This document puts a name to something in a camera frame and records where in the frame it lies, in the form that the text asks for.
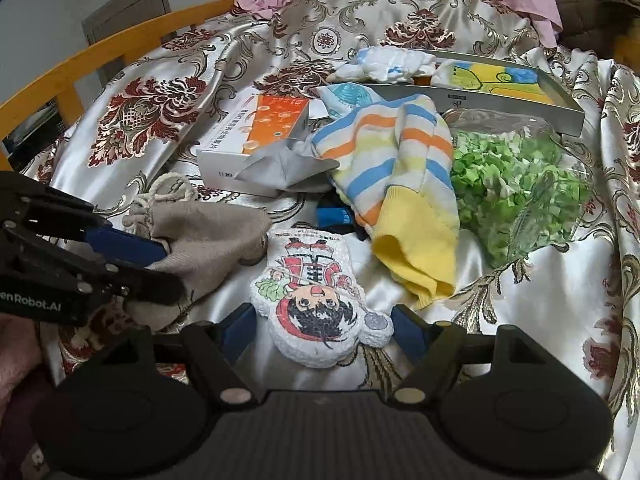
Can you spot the wooden bed rail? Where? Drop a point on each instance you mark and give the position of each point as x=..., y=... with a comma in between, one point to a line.
x=58, y=84

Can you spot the grey cloth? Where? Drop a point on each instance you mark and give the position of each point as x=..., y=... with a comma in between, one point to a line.
x=284, y=166

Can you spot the white blue baby sock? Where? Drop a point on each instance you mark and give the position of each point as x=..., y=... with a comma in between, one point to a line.
x=387, y=64

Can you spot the navy striped sock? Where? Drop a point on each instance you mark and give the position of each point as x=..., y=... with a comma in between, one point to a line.
x=334, y=216

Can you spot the blue white mask packet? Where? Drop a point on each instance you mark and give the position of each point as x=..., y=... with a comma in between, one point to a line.
x=341, y=99

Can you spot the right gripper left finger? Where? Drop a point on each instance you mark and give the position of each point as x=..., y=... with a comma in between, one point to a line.
x=211, y=351

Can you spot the grey wall panel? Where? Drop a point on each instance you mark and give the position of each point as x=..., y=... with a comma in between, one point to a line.
x=117, y=15

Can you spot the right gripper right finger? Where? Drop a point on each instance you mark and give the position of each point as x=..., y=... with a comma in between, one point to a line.
x=433, y=351

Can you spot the beige drawstring pouch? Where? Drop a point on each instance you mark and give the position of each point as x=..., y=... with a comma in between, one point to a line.
x=204, y=243

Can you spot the striped yellow cuff sock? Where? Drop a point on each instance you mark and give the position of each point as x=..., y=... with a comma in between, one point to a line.
x=394, y=160

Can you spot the white orange medicine box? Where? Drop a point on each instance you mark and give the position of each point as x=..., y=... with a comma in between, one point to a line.
x=255, y=123

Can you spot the cartoon girl plush pad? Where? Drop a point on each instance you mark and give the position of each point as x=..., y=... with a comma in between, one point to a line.
x=316, y=311

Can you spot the floral satin bedspread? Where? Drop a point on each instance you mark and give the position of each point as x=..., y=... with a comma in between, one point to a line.
x=579, y=299

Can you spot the metal tray with cartoon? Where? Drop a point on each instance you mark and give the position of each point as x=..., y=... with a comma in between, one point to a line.
x=499, y=85

